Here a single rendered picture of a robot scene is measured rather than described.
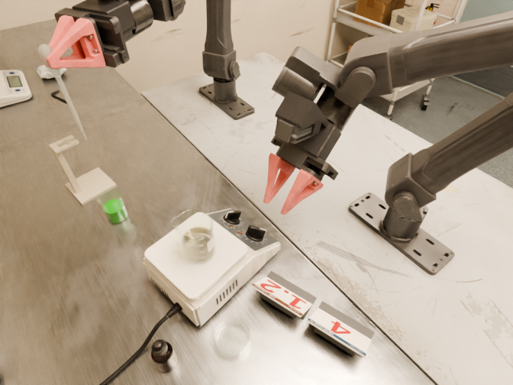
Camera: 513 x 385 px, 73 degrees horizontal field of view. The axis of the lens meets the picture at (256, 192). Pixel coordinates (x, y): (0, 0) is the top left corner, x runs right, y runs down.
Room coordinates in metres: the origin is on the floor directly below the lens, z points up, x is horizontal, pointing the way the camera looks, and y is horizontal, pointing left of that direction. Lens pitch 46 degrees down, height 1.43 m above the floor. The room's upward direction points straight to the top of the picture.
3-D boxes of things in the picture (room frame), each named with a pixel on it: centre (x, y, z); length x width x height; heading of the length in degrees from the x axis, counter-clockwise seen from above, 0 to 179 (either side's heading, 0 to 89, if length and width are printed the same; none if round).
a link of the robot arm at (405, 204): (0.41, -0.26, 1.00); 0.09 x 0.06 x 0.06; 161
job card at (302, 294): (0.28, -0.05, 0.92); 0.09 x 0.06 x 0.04; 55
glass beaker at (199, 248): (0.31, 0.09, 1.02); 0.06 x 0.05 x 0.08; 90
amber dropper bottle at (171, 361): (0.18, 0.13, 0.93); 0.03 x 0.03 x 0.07
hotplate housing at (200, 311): (0.33, 0.08, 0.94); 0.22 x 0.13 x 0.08; 138
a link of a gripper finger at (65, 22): (0.49, 0.25, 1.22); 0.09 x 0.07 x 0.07; 156
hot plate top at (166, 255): (0.31, 0.09, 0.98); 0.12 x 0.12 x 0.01; 48
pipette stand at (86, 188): (0.54, 0.36, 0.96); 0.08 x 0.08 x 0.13; 46
